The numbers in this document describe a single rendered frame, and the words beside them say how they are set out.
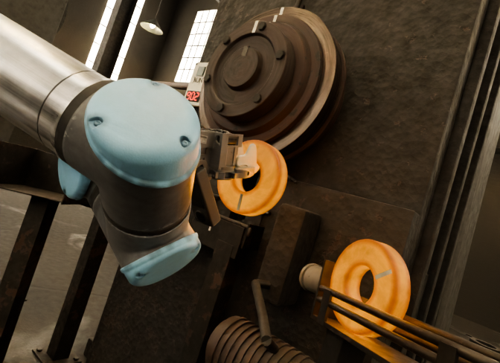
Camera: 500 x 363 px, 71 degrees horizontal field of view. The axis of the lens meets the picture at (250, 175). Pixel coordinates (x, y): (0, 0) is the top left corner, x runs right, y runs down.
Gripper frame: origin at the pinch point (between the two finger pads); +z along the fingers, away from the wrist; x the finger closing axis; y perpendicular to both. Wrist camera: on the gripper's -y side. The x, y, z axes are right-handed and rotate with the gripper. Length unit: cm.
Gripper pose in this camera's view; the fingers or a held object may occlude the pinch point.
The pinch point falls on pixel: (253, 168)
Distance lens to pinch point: 72.0
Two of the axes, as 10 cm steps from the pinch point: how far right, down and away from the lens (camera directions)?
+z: 6.4, -0.5, 7.7
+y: 1.3, -9.8, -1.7
